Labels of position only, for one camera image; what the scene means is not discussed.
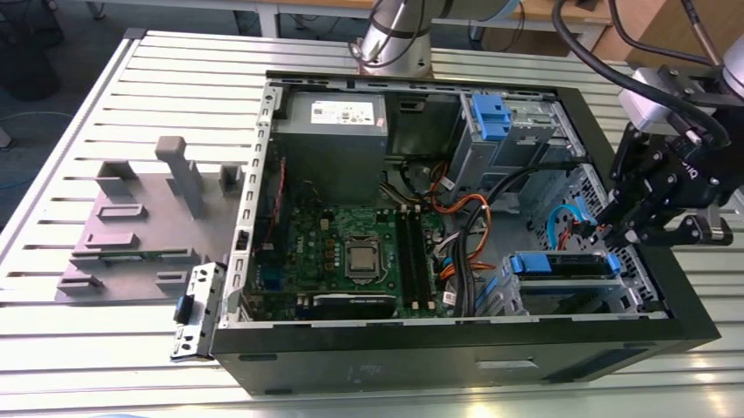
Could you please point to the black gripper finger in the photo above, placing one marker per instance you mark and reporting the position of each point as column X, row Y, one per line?
column 650, row 226
column 630, row 161

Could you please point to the hard disk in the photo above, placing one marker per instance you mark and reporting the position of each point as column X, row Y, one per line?
column 532, row 263

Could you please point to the metal disk bay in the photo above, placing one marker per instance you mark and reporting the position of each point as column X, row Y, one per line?
column 558, row 285

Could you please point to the grey metal drive cage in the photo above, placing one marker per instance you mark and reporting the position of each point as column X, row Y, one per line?
column 482, row 161

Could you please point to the wooden cabinet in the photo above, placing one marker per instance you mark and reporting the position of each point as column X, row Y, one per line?
column 662, row 19

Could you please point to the black RAM slot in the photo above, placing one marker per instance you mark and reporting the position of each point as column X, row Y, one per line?
column 407, row 257
column 423, row 257

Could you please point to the CPU socket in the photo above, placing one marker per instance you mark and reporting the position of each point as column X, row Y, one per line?
column 363, row 239

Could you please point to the silver CPU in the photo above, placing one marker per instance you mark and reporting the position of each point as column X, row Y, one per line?
column 363, row 259

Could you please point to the grey power supply unit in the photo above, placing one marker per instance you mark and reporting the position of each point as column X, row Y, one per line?
column 331, row 165

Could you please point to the black open PC case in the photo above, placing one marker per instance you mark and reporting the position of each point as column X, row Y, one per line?
column 406, row 361

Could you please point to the black graphics card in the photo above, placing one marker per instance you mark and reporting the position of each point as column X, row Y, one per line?
column 349, row 305

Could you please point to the green motherboard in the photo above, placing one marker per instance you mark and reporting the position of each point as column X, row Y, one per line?
column 314, row 226

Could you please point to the black case fan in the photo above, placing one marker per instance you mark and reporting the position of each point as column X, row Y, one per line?
column 270, row 217

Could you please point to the blue expansion slot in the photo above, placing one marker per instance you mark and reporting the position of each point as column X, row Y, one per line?
column 271, row 278

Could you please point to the grey parts rack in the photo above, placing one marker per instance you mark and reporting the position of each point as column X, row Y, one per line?
column 163, row 231

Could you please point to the green RAM stick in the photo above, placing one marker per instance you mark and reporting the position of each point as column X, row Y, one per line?
column 131, row 257

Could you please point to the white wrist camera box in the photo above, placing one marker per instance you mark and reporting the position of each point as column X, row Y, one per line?
column 645, row 109

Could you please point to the wooden desk white frame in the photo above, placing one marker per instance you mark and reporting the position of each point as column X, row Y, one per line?
column 537, row 13

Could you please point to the metal card retainer bracket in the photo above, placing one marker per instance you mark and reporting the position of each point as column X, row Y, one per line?
column 200, row 283

